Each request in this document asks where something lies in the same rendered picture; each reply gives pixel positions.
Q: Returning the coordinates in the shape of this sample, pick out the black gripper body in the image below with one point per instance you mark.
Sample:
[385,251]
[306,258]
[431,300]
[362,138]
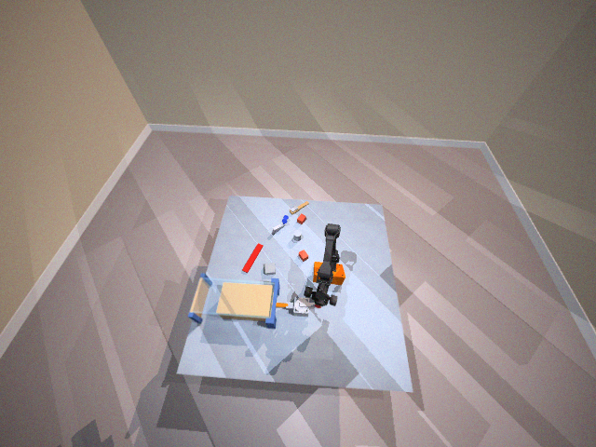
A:
[308,292]

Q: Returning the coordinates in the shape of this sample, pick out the grey crank handle with blue knob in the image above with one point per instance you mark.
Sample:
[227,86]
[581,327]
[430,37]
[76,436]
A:
[280,225]

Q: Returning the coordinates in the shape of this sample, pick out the red flat bar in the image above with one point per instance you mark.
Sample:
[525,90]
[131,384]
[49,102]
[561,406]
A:
[253,257]

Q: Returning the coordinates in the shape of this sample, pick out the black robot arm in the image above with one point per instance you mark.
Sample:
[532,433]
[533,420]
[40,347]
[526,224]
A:
[330,260]

